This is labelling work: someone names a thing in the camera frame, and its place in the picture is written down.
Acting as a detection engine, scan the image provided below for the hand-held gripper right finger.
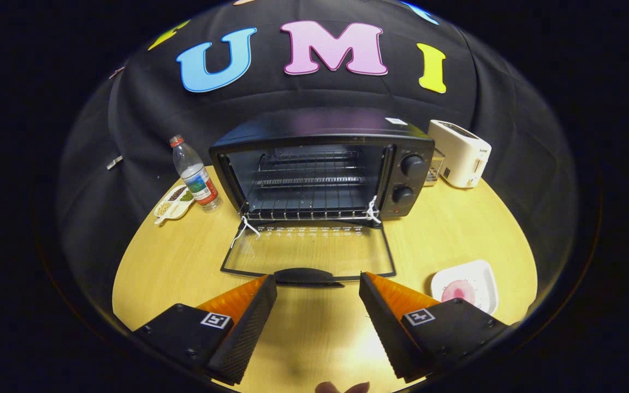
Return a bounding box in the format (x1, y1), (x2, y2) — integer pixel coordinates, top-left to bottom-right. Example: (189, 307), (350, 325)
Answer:
(358, 272), (512, 383)

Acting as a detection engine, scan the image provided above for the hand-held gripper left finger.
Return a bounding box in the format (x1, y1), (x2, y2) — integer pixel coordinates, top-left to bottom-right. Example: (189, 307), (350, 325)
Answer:
(132, 274), (278, 385)

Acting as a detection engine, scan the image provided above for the white square plate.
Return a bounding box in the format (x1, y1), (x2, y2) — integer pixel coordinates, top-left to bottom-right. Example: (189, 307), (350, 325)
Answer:
(430, 259), (499, 316)

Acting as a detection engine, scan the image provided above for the black toaster oven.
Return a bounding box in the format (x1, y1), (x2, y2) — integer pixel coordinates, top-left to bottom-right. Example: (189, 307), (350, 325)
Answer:
(208, 106), (436, 289)

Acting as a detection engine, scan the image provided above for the white toaster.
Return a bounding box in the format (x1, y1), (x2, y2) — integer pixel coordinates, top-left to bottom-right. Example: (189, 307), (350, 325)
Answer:
(428, 120), (492, 189)

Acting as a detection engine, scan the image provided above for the white divided snack dish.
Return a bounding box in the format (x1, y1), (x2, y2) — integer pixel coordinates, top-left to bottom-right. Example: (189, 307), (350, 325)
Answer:
(153, 184), (196, 225)

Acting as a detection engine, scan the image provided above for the clear plastic water bottle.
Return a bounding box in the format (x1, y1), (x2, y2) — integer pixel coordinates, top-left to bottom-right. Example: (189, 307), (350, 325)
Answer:
(169, 135), (223, 213)

